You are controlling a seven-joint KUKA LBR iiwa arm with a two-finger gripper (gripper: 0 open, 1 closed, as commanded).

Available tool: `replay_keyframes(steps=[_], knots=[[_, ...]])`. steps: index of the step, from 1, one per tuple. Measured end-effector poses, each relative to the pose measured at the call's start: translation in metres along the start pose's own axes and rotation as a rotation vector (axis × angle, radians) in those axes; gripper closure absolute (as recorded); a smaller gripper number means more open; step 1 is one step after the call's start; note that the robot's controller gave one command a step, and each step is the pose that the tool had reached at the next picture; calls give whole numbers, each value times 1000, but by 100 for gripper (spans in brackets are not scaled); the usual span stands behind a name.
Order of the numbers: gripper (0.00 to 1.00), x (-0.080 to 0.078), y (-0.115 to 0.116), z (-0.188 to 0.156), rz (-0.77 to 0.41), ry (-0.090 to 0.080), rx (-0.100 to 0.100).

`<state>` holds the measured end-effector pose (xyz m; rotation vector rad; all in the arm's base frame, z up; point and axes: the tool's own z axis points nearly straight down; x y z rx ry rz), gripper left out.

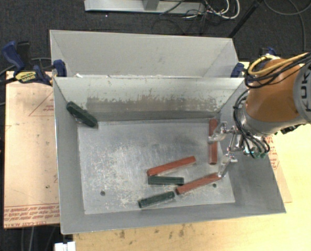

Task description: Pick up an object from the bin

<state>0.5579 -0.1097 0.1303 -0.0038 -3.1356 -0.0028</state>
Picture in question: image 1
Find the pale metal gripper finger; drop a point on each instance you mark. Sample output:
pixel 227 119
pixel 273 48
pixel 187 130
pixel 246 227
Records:
pixel 216 138
pixel 224 166

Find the red-brown flat block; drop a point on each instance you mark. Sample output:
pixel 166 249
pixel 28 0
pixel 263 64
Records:
pixel 171 165
pixel 213 150
pixel 197 184

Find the dark green flat block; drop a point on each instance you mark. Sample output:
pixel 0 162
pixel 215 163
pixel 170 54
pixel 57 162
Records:
pixel 166 180
pixel 82 114
pixel 156 199

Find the grey metal bin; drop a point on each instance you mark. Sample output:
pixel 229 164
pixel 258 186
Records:
pixel 145 145

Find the brown cardboard board, red print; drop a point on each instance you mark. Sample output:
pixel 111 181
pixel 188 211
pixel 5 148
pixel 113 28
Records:
pixel 30 150

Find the black cylinder on white bracket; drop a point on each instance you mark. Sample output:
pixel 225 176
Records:
pixel 289 130

